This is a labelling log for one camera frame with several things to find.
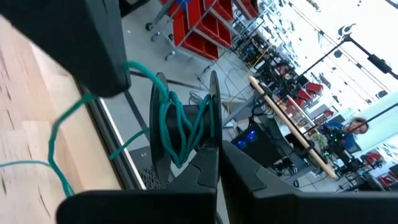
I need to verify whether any black bench robot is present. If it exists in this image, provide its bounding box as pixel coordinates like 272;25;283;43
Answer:
323;130;355;162

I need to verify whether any black frame stand with camera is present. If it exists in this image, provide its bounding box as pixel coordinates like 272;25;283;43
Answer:
298;32;398;82

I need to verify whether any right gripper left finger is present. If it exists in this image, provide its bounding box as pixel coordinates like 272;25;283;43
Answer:
55;145;220;224

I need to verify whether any white round pillar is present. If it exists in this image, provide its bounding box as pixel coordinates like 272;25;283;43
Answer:
354;91;398;150

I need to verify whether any black perforated computer case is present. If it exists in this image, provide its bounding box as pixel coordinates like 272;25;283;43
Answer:
129;146;175;190

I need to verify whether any thin green cord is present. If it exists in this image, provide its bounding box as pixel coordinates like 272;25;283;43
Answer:
0;60;216;197

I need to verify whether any wooden workbench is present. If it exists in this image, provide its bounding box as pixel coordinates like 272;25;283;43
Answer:
248;75;337;179

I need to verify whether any green cable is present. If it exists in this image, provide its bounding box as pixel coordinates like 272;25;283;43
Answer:
77;83;147;190

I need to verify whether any person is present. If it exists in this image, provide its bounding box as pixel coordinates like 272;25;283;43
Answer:
323;116;370;150

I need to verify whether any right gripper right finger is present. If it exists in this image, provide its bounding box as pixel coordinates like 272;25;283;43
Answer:
220;140;398;224

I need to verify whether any black plastic spool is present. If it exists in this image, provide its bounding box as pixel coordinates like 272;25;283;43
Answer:
148;70;223;186

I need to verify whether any black computer tower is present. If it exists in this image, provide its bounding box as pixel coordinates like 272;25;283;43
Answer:
231;121;282;169

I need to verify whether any metal rack with red bins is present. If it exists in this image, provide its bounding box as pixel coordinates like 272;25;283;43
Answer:
145;0;261;62

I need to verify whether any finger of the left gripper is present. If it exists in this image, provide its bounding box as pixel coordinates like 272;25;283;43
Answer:
0;0;132;98

